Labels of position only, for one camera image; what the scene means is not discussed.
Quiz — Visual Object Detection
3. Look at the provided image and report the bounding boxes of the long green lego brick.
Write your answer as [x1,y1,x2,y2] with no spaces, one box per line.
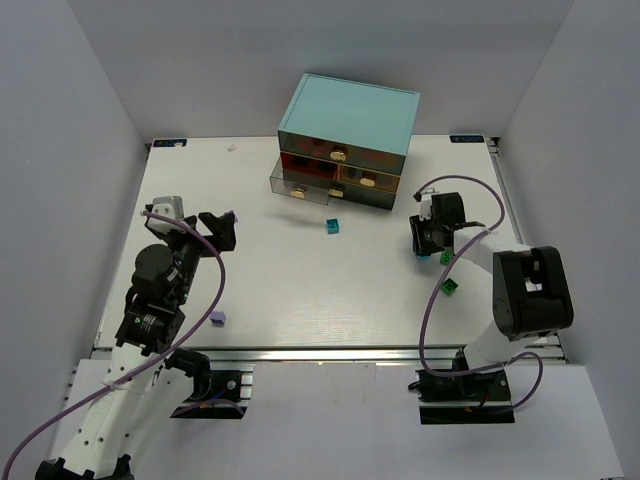
[439,250,454,265]

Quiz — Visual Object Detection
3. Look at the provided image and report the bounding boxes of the small clear drawer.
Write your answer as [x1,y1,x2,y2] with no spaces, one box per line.
[269,159,331,205]
[337,165,400,193]

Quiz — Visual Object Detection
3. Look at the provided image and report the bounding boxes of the small teal lego cube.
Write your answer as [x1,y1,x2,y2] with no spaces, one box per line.
[326,219,340,234]

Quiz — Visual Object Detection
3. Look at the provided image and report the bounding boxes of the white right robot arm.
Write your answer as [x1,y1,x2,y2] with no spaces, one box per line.
[409,190,574,376]

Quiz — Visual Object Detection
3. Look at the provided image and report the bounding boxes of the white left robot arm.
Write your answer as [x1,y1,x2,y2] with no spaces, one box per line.
[35,203,237,479]

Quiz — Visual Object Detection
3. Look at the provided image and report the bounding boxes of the green lego cube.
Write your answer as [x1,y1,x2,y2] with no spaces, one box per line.
[440,278,459,296]

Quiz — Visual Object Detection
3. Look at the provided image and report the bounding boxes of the dark bottom drawer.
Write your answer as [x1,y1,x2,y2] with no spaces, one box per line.
[328,182,396,210]

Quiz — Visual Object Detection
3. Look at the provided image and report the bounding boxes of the lilac lego brick front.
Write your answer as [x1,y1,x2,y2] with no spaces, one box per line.
[209,311,226,327]

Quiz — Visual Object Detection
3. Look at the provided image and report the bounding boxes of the right blue corner label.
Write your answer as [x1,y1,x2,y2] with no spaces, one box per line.
[449,135,485,144]

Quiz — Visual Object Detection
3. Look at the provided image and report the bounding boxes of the blue corner label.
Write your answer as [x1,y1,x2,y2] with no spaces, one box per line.
[152,138,187,148]
[449,135,485,144]

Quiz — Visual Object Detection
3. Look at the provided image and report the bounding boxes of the left blue corner label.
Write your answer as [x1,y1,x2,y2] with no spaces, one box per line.
[152,138,187,148]

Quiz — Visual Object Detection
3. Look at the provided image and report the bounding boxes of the teal drawer cabinet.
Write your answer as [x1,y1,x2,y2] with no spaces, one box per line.
[277,73,420,184]

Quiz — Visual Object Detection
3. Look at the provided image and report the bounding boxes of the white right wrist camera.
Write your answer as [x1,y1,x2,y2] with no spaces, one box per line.
[413,187,437,220]

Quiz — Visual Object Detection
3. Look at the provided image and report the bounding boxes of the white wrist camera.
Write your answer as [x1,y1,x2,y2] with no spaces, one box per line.
[144,196,184,235]
[413,187,437,220]

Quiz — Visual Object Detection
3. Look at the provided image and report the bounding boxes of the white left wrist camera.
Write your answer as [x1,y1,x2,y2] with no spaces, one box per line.
[144,196,184,235]

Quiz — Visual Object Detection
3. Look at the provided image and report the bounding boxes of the aluminium table front rail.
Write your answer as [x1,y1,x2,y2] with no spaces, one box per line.
[90,337,566,363]

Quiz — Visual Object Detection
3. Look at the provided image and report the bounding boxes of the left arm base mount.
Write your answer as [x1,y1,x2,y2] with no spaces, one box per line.
[172,362,254,420]

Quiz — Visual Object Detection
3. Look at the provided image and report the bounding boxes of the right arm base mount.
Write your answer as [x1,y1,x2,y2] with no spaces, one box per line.
[408,370,515,426]

